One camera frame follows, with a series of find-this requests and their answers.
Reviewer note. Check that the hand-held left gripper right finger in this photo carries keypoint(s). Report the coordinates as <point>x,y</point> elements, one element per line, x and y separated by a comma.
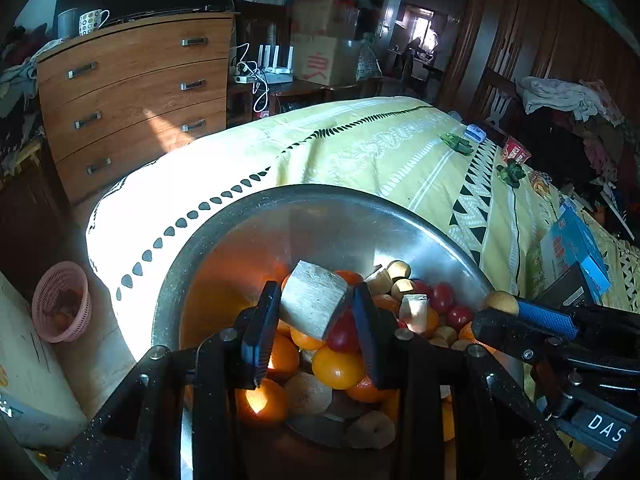
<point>367,336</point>

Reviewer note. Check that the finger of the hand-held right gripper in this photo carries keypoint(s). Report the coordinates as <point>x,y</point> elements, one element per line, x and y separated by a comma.
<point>545,317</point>
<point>500,332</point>

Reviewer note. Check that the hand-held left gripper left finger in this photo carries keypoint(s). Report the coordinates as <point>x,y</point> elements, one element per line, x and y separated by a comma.
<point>260,336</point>

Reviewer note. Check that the pale cut yam chunk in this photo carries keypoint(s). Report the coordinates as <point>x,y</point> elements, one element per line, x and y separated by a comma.
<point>378,281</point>
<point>415,311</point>
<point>312,302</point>

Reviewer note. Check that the steel bowl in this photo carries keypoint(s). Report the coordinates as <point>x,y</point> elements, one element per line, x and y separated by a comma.
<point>300,230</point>

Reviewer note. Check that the black appliance box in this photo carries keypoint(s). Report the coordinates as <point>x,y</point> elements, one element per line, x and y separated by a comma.
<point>570,286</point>

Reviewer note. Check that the pale round fruit slice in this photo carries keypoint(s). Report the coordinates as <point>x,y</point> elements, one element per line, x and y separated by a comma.
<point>310,393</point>
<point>370,430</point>

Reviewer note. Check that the blue green carton box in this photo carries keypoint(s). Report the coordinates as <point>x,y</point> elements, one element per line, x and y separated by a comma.
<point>570,242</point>

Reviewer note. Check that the bread packet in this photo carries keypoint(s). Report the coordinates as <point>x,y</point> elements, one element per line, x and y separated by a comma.
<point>541,184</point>

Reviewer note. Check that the leafy green vegetable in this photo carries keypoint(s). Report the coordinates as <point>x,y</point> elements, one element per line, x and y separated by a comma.
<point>511,173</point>
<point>457,143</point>

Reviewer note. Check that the red snack box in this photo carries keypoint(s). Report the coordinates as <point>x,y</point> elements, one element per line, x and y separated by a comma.
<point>516,150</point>

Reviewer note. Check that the pile of clothes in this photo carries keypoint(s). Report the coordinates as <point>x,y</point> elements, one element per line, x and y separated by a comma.
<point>575,135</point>

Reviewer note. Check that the small blue white packet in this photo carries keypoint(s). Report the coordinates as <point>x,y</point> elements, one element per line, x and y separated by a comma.
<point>475,133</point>

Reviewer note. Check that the pink plastic basket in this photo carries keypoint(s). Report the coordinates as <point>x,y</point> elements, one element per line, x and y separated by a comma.
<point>62,305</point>

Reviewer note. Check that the wooden chair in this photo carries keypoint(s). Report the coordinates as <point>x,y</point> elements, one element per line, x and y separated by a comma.
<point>496,105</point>

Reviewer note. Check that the white box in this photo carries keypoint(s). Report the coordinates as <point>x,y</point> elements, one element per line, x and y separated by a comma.
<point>25,385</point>

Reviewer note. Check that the dark wooden desk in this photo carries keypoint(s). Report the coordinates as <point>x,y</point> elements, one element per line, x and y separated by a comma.
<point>310,95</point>

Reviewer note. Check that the white power strip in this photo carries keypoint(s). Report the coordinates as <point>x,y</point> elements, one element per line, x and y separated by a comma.
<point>242,78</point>

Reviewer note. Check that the white router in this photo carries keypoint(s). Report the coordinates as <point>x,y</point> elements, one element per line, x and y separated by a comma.
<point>275,77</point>

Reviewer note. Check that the white mesh bag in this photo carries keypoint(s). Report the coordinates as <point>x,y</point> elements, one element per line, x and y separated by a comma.
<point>369,62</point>

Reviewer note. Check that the wooden dresser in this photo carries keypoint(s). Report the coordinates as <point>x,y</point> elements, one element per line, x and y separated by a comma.
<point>135,92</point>

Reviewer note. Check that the wooden wardrobe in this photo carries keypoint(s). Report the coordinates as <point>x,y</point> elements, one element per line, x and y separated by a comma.
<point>525,20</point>

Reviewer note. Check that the heap of clothes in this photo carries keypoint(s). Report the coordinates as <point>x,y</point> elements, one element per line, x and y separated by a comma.
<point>17,100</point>

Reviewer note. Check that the spotted white mug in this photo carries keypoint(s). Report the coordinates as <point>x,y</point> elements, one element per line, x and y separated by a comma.
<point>91,22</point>

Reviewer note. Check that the grey cup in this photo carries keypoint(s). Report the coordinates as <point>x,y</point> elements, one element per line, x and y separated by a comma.
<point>67,24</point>

